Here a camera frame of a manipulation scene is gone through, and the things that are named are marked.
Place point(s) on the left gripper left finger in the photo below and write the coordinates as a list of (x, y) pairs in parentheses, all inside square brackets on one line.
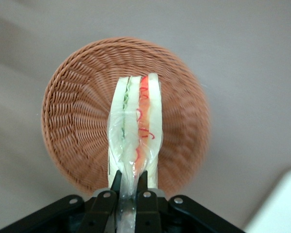
[(101, 211)]

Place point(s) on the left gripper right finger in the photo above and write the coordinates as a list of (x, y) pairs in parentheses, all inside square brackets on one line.
[(148, 211)]

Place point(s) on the triangle sandwich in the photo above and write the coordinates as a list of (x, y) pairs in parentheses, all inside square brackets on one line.
[(151, 109)]

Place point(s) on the brown round wicker basket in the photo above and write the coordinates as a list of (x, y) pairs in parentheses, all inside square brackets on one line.
[(82, 109)]

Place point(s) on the cream plastic tray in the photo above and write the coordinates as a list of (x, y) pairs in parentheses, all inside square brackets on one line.
[(279, 206)]

